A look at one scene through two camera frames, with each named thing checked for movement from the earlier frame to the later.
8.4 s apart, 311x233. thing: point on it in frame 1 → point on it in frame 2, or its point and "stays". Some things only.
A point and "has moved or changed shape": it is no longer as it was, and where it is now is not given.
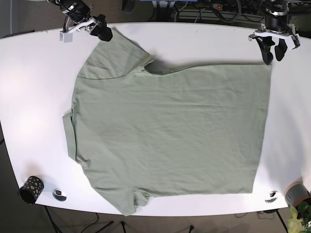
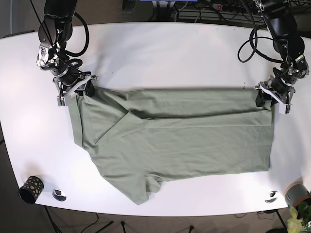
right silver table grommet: x=272 y=196 stays
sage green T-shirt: x=135 y=131 has moved or changed shape
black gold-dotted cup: x=31 y=188 stays
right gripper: x=276 y=26 → x=280 y=89
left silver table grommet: x=59 y=195 stays
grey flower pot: x=296 y=193 stays
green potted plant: x=299 y=217 stays
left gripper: x=87 y=23 → x=70 y=82
